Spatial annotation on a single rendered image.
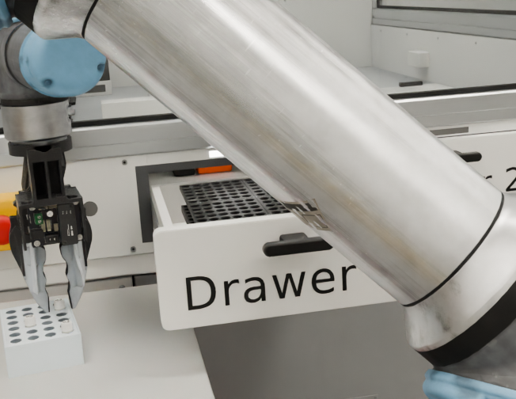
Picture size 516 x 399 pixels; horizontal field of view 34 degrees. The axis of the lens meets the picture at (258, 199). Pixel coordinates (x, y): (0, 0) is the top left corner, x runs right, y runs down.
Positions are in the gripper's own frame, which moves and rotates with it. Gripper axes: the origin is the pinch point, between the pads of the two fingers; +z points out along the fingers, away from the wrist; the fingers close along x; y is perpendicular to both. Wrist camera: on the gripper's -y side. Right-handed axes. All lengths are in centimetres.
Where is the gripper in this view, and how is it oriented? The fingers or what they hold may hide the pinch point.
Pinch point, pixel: (58, 298)
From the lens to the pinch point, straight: 106.3
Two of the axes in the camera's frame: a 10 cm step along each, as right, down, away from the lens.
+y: 3.3, 2.1, -9.2
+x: 9.4, -1.4, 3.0
